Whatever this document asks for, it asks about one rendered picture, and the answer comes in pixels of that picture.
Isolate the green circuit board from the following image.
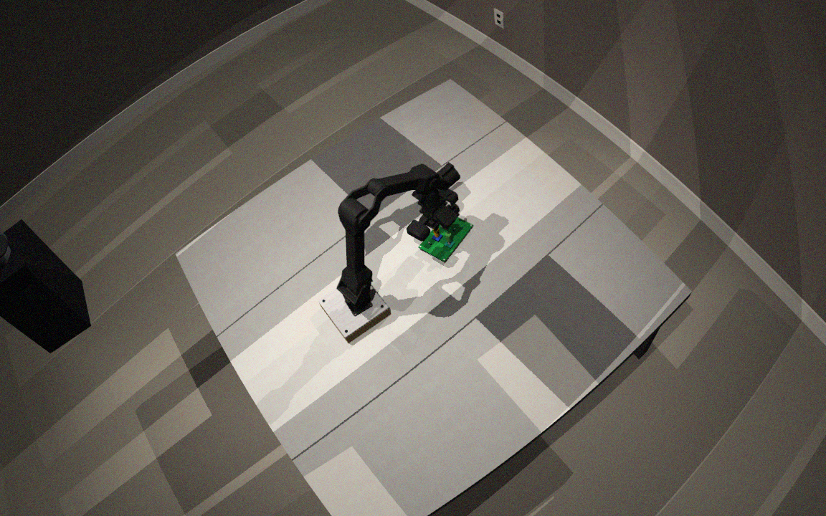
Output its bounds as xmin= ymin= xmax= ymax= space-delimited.
xmin=418 ymin=217 xmax=473 ymax=263

